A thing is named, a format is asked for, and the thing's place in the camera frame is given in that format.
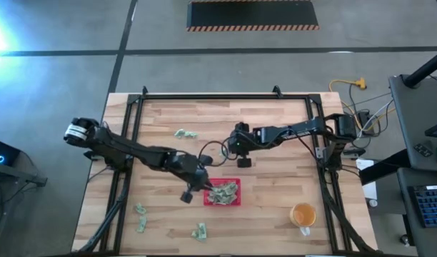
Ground black aluminium table frame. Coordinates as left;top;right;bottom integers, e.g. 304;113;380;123
77;85;380;257

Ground glass mug with orange liquid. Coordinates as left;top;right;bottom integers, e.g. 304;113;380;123
288;202;317;237

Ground white floor cable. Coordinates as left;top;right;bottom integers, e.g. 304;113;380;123
357;99;395;138

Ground dark grey desk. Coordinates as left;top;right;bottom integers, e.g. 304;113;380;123
359;148;437;257

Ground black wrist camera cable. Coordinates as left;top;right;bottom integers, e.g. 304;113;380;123
198;139;229;168

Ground yellow extension cord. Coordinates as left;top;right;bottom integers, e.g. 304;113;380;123
328;76;396;131

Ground red slotted plastic basket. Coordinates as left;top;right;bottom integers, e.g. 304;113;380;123
203;177;242;207

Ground white paper box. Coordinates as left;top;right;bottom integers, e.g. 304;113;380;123
355;158;378;201

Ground black device blue light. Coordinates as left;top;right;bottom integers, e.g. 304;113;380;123
0;136;21;167

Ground black monitor pole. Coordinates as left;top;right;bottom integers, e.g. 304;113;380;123
403;47;437;89

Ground black hazard-striped floor ramp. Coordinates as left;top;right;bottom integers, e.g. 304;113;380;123
186;0;321;33

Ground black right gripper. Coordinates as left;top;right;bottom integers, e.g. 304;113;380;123
226;122;257;161

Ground black power strip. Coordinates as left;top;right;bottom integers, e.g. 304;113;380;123
356;109;376;136

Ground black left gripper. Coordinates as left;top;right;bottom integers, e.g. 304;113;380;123
185;164;215;191

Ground black keyboard blue keys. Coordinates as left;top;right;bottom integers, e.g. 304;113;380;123
407;183;437;229

